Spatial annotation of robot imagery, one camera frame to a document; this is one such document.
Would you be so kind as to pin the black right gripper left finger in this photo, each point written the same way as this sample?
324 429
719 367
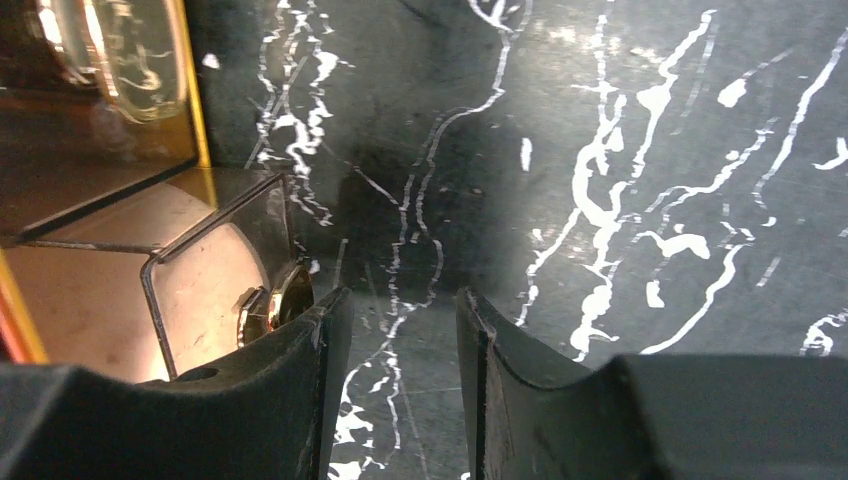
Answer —
265 411

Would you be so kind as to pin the orange drawer organizer box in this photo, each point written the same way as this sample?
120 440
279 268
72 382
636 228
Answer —
99 100

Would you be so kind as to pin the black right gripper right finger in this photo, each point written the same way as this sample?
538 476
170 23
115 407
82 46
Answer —
533 413

